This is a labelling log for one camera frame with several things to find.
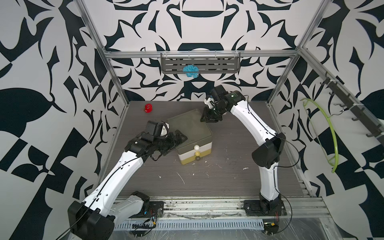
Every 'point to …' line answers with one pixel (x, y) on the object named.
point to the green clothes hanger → (335, 163)
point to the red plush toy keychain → (148, 108)
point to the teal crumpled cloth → (191, 70)
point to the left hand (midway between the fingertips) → (181, 139)
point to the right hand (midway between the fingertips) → (201, 117)
